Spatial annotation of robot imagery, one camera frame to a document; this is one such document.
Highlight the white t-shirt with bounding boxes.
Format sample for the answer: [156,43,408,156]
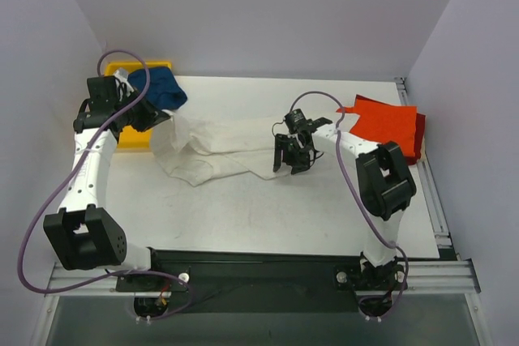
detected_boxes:
[150,113,290,186]

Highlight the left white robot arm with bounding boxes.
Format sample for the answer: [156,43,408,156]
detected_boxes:
[43,73,169,291]

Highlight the folded orange t-shirt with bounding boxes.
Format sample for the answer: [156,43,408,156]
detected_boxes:
[337,95,419,161]

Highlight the aluminium frame rail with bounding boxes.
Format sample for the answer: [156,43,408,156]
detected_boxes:
[44,258,482,298]

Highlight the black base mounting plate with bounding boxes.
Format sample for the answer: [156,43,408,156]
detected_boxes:
[113,247,406,314]

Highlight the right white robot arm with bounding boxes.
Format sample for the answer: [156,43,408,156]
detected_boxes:
[272,109,417,288]

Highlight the folded dark red t-shirt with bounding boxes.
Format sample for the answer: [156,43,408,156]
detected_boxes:
[405,113,426,165]

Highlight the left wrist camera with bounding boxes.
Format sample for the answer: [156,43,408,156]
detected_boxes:
[114,68,134,95]

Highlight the yellow plastic bin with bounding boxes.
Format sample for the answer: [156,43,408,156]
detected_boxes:
[103,60,173,152]

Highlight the blue t-shirt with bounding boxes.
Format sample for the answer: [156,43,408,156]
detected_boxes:
[142,66,188,111]

